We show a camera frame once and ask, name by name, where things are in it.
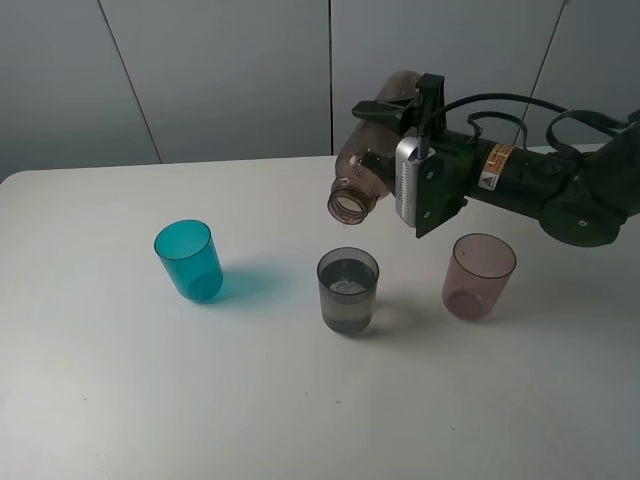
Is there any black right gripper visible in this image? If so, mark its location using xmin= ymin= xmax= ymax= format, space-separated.
xmin=351 ymin=73 xmax=538 ymax=220

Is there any brown transparent water bottle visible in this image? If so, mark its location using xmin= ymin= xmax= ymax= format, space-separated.
xmin=327 ymin=70 xmax=422 ymax=225

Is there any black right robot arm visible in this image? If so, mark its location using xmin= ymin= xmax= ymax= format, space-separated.
xmin=352 ymin=74 xmax=639 ymax=247

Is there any pink transparent plastic cup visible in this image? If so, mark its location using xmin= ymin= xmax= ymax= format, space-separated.
xmin=442 ymin=233 xmax=517 ymax=321

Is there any grey transparent plastic cup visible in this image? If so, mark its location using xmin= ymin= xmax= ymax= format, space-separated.
xmin=316 ymin=247 xmax=380 ymax=337

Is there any teal transparent plastic cup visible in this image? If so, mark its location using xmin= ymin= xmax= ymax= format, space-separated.
xmin=154 ymin=219 xmax=224 ymax=302

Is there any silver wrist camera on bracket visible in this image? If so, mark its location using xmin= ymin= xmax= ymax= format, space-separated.
xmin=393 ymin=134 xmax=469 ymax=240

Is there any black camera cable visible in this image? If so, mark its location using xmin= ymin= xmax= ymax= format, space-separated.
xmin=417 ymin=92 xmax=626 ymax=156

